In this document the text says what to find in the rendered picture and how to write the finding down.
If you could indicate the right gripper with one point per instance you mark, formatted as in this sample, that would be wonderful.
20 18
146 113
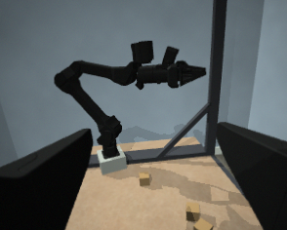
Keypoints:
174 75

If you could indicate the small tan block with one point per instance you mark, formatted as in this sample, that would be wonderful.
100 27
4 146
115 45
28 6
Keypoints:
202 224
192 211
144 178

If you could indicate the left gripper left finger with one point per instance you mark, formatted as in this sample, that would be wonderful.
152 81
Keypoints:
39 190

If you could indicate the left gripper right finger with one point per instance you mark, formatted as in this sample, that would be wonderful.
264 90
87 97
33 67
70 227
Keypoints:
259 165

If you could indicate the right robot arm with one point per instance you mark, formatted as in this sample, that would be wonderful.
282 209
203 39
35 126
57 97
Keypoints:
68 82

